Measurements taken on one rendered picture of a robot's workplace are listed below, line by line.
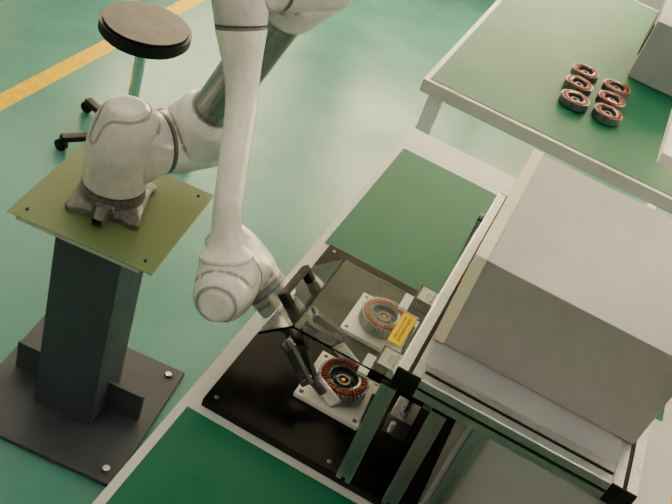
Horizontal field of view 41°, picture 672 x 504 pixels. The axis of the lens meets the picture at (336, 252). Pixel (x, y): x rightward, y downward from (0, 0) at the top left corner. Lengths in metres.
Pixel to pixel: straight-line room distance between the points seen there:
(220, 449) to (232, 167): 0.55
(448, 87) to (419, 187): 0.70
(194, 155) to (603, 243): 1.00
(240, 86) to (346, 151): 2.44
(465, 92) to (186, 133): 1.40
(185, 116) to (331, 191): 1.77
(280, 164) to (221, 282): 2.31
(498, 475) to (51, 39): 3.28
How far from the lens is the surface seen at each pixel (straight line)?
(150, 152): 2.15
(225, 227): 1.67
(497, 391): 1.61
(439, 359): 1.61
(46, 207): 2.24
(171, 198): 2.34
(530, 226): 1.65
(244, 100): 1.75
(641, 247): 1.76
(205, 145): 2.18
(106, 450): 2.69
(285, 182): 3.83
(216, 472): 1.78
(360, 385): 1.92
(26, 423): 2.73
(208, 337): 3.06
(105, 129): 2.12
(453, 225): 2.60
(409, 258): 2.41
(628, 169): 3.32
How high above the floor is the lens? 2.17
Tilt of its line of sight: 38 degrees down
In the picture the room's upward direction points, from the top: 21 degrees clockwise
